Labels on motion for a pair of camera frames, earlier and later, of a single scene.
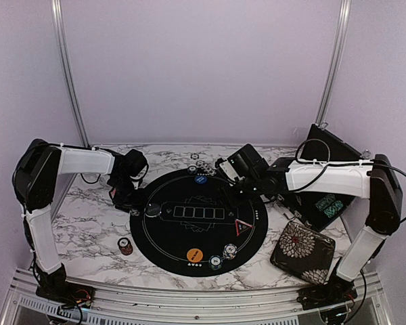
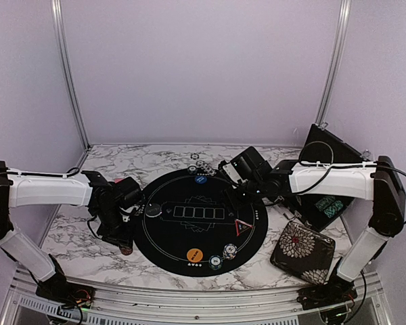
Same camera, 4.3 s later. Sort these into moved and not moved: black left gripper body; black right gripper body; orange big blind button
Moved: black left gripper body
Not moved: black right gripper body; orange big blind button
